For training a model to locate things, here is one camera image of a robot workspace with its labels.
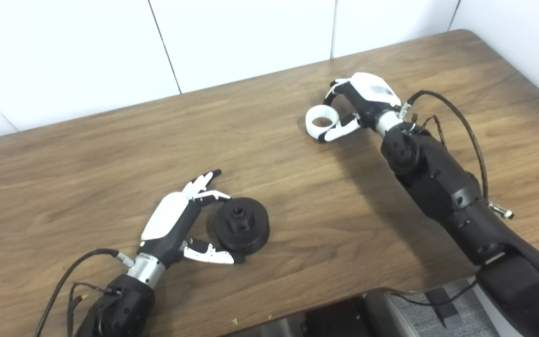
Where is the black robot torso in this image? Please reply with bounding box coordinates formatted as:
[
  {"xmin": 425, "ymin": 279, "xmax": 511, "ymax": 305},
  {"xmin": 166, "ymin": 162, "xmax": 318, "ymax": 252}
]
[{"xmin": 300, "ymin": 297, "xmax": 368, "ymax": 337}]

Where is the black floor cable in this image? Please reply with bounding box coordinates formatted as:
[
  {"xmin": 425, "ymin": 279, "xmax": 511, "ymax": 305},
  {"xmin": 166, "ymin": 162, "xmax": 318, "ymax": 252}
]
[{"xmin": 388, "ymin": 278, "xmax": 480, "ymax": 307}]

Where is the thick black left wrist cable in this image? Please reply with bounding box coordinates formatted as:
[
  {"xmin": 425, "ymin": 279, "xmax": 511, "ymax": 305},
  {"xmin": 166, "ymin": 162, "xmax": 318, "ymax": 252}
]
[{"xmin": 35, "ymin": 249, "xmax": 134, "ymax": 337}]

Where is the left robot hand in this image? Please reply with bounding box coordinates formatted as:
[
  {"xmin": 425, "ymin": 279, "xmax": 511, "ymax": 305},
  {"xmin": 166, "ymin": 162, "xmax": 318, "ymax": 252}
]
[{"xmin": 138, "ymin": 169, "xmax": 247, "ymax": 270}]

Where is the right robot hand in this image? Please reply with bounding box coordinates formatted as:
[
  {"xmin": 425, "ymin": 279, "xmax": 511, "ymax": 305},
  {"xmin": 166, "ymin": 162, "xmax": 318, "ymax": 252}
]
[{"xmin": 319, "ymin": 72, "xmax": 402, "ymax": 143}]

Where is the thin right arm wire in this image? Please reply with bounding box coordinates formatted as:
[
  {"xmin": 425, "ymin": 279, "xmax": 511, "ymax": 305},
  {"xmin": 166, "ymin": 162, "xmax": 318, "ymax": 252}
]
[{"xmin": 410, "ymin": 114, "xmax": 447, "ymax": 148}]

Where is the thin left arm wire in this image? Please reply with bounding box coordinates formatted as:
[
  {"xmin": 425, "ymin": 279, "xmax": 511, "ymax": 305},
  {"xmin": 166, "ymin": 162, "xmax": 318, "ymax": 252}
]
[{"xmin": 66, "ymin": 282, "xmax": 123, "ymax": 337}]

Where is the black floor strip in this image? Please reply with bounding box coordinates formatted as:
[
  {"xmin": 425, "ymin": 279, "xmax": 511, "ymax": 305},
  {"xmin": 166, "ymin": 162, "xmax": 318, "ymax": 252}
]
[{"xmin": 425, "ymin": 286, "xmax": 463, "ymax": 329}]

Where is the white toothed ring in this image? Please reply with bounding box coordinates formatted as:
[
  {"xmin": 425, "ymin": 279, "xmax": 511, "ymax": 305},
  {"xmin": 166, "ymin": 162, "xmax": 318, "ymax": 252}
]
[{"xmin": 306, "ymin": 105, "xmax": 341, "ymax": 139}]

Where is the round black part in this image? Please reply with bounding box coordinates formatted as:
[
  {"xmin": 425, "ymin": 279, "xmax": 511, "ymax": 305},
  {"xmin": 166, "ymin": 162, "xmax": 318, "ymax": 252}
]
[{"xmin": 213, "ymin": 197, "xmax": 270, "ymax": 256}]

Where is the thin arm wire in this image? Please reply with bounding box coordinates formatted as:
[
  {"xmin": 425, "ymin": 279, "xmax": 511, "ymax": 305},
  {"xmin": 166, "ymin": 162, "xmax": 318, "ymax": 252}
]
[
  {"xmin": 66, "ymin": 282, "xmax": 123, "ymax": 337},
  {"xmin": 410, "ymin": 114, "xmax": 447, "ymax": 148}
]

